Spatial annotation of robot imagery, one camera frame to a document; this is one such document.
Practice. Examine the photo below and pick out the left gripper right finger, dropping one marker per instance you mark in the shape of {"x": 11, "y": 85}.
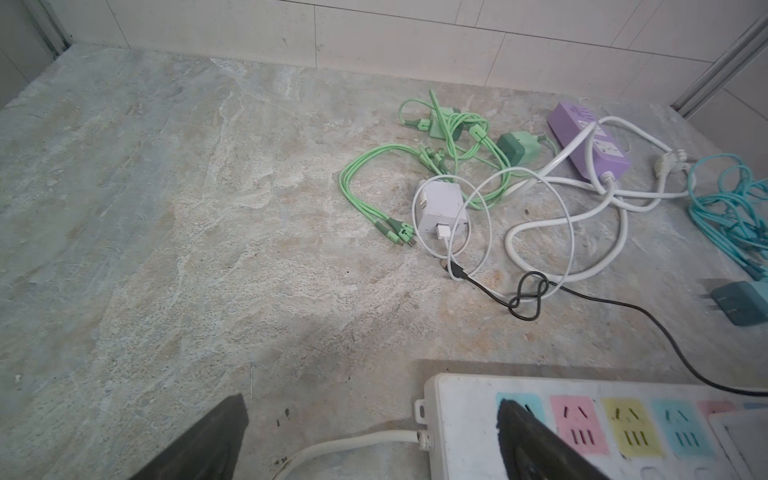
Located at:
{"x": 530, "y": 450}

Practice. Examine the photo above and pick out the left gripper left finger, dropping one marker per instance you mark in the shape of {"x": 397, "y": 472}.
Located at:
{"x": 208, "y": 450}

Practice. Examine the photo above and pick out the white multicolour power strip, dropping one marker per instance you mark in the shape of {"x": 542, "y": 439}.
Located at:
{"x": 629, "y": 430}

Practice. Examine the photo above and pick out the white charger with black cable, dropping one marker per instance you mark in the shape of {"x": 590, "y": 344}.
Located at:
{"x": 743, "y": 437}

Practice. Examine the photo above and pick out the teal charger plug left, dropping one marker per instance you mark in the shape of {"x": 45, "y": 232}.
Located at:
{"x": 743, "y": 302}

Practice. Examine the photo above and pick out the green charger plug centre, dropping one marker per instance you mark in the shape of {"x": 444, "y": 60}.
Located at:
{"x": 520, "y": 147}

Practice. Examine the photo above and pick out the green charger plug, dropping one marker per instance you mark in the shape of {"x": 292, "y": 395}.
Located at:
{"x": 440, "y": 122}
{"x": 520, "y": 147}

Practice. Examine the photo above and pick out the green charger plug rear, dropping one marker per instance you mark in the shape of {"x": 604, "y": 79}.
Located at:
{"x": 440, "y": 122}

